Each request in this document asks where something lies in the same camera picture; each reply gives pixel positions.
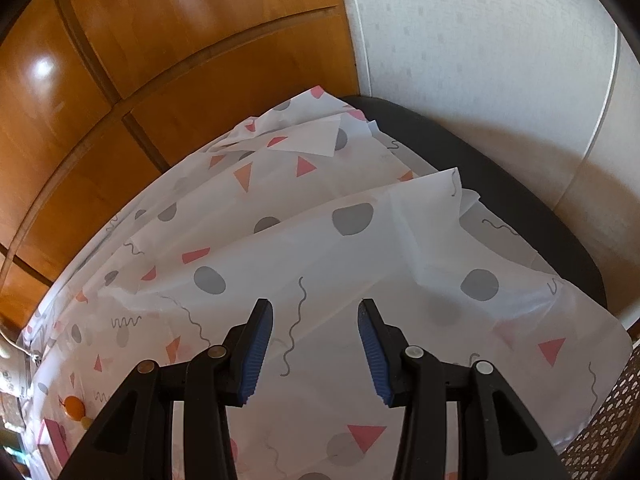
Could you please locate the white power cord with plug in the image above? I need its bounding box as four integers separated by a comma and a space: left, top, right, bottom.
0, 327, 38, 361

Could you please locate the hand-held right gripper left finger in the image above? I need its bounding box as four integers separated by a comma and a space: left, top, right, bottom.
59, 298, 275, 480

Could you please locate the pink shallow cardboard tray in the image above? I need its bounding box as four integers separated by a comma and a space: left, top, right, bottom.
36, 417, 71, 466

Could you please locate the white patterned plastic tablecloth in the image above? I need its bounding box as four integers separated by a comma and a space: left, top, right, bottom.
22, 86, 630, 480

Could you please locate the woven rattan chair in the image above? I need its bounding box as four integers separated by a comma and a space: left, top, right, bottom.
560, 330, 640, 480

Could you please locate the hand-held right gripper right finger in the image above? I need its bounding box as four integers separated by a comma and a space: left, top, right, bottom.
358, 298, 571, 480

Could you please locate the dark oval table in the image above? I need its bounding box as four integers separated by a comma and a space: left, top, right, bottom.
340, 94, 608, 311

